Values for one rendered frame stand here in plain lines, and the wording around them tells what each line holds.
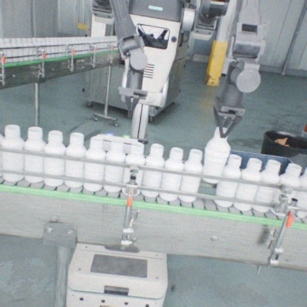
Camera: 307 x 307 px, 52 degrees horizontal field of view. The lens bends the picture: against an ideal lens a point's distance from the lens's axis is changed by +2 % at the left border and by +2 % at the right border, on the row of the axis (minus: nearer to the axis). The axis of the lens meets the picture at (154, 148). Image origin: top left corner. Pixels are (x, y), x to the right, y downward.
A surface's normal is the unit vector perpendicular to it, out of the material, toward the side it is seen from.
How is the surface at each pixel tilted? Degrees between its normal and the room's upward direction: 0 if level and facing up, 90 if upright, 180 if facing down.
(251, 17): 56
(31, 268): 0
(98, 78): 90
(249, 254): 90
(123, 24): 98
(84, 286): 90
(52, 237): 90
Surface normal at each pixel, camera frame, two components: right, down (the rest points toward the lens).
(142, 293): 0.00, 0.40
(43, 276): 0.15, -0.91
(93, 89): -0.31, 0.35
